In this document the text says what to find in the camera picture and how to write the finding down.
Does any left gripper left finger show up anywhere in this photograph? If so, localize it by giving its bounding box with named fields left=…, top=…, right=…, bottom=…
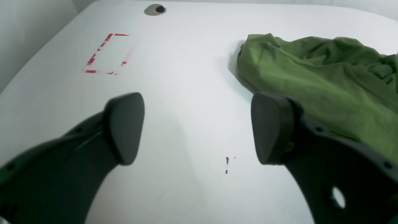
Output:
left=0, top=92, right=145, bottom=224

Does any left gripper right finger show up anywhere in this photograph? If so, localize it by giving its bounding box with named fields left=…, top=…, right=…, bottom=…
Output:
left=251, top=92, right=398, bottom=224

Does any olive green T-shirt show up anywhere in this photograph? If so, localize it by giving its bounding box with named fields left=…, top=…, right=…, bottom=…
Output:
left=237, top=34, right=398, bottom=164

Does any red tape rectangle marking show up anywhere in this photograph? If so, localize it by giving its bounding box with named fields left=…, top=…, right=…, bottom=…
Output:
left=82, top=33, right=135, bottom=75

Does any right table cable grommet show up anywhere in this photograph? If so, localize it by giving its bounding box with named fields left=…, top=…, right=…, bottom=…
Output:
left=144, top=4, right=166, bottom=16

